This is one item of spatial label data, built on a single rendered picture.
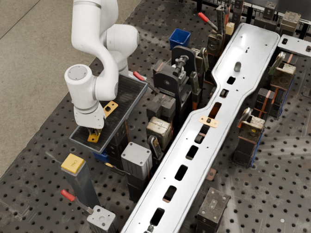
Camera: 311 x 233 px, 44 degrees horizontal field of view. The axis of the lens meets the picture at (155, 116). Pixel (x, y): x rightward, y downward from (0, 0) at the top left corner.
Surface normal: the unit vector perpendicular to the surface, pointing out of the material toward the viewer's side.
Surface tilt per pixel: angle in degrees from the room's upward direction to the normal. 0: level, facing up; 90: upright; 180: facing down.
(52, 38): 0
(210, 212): 0
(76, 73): 0
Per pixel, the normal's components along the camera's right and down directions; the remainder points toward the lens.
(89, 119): -0.21, 0.81
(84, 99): 0.08, 0.82
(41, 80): -0.04, -0.57
